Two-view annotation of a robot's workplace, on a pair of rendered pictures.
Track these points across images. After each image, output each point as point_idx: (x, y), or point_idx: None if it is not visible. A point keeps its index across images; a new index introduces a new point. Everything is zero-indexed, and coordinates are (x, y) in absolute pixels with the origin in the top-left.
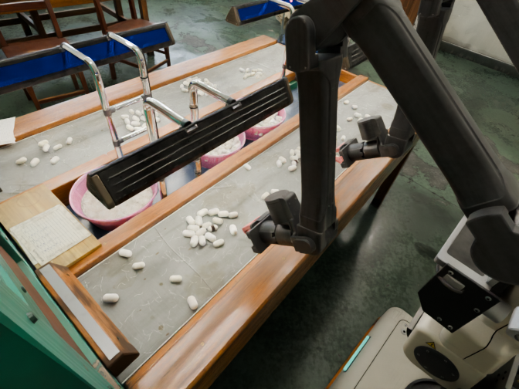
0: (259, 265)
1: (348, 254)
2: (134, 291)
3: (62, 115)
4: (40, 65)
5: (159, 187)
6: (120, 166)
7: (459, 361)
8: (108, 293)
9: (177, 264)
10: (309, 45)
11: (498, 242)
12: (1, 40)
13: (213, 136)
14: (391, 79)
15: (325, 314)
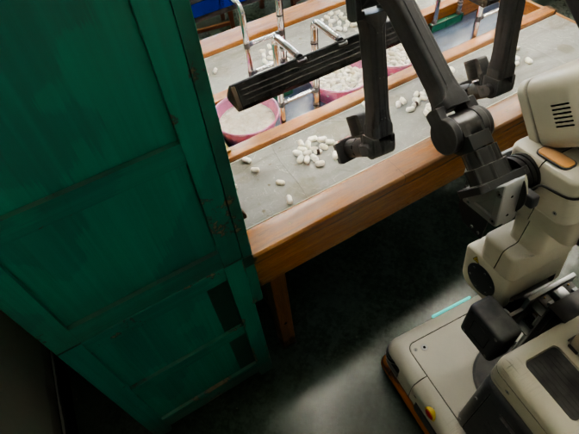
0: (348, 182)
1: (492, 230)
2: (249, 186)
3: (211, 47)
4: (203, 7)
5: (279, 113)
6: (249, 83)
7: (492, 271)
8: None
9: (283, 174)
10: (356, 6)
11: (438, 127)
12: None
13: (319, 67)
14: (396, 28)
15: (441, 283)
